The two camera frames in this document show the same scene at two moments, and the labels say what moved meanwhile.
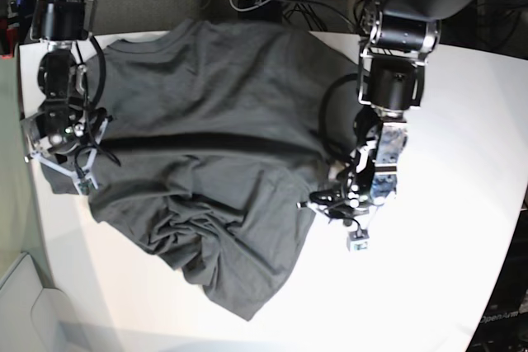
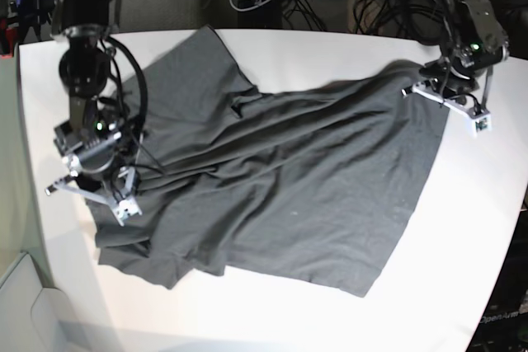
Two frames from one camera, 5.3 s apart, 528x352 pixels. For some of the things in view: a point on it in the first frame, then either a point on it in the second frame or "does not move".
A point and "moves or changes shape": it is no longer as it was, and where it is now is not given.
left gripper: (369, 180) to (460, 69)
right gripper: (62, 125) to (89, 149)
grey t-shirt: (217, 151) moves or changes shape
